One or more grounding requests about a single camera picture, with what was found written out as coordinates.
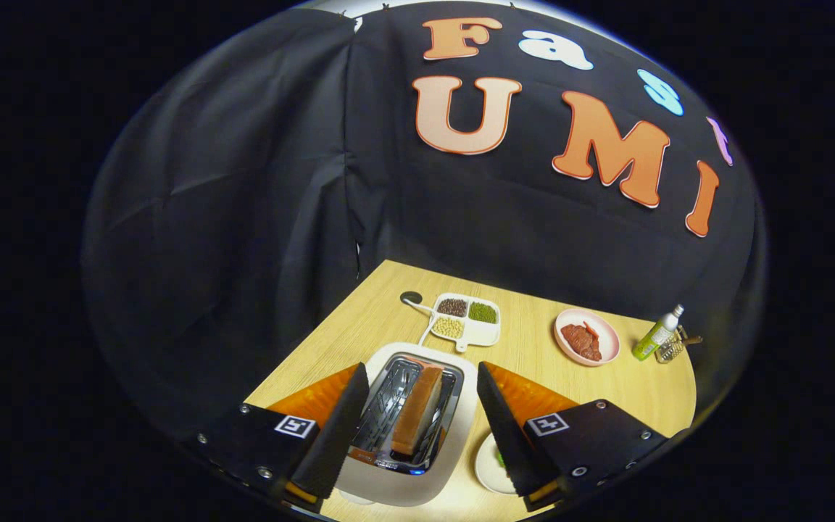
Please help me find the metal wire utensil holder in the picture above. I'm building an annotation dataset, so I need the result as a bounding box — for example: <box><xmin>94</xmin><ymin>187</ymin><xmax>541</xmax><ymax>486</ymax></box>
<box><xmin>655</xmin><ymin>326</ymin><xmax>690</xmax><ymax>364</ymax></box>

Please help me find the toasted bread slice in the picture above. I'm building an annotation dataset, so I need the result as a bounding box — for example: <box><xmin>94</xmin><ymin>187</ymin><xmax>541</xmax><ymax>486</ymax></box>
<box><xmin>391</xmin><ymin>365</ymin><xmax>444</xmax><ymax>457</ymax></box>

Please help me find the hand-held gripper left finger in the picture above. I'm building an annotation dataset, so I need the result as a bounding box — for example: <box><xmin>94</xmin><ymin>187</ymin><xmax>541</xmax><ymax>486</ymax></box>
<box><xmin>196</xmin><ymin>362</ymin><xmax>370</xmax><ymax>512</ymax></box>

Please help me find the black backdrop cloth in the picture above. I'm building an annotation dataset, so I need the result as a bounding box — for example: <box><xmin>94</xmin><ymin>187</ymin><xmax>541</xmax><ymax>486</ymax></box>
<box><xmin>83</xmin><ymin>0</ymin><xmax>768</xmax><ymax>443</ymax></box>

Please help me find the round white plate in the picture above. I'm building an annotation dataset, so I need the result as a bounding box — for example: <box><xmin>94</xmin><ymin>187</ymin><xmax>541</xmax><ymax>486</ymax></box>
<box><xmin>474</xmin><ymin>433</ymin><xmax>521</xmax><ymax>496</ymax></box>

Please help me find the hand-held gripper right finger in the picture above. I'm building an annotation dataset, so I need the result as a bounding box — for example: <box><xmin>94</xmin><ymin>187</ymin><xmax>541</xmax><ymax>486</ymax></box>
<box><xmin>477</xmin><ymin>361</ymin><xmax>672</xmax><ymax>512</ymax></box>

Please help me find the pink plate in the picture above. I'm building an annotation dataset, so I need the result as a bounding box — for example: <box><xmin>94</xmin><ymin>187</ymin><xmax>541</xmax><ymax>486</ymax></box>
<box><xmin>554</xmin><ymin>308</ymin><xmax>620</xmax><ymax>367</ymax></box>

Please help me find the white toaster cable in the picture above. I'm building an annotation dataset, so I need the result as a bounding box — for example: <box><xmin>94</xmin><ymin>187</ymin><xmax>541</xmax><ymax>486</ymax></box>
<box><xmin>409</xmin><ymin>301</ymin><xmax>439</xmax><ymax>347</ymax></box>

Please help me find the white divided dish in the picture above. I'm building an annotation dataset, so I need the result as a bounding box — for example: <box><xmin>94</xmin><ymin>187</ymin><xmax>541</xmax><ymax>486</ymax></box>
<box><xmin>428</xmin><ymin>292</ymin><xmax>502</xmax><ymax>353</ymax></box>

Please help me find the white toaster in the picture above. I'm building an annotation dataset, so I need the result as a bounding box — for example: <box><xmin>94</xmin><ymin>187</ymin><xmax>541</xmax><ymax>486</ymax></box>
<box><xmin>336</xmin><ymin>342</ymin><xmax>478</xmax><ymax>508</ymax></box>

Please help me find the green and silver bottle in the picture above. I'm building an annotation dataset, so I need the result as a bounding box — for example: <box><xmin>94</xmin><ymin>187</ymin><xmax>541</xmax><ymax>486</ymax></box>
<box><xmin>632</xmin><ymin>304</ymin><xmax>685</xmax><ymax>362</ymax></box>

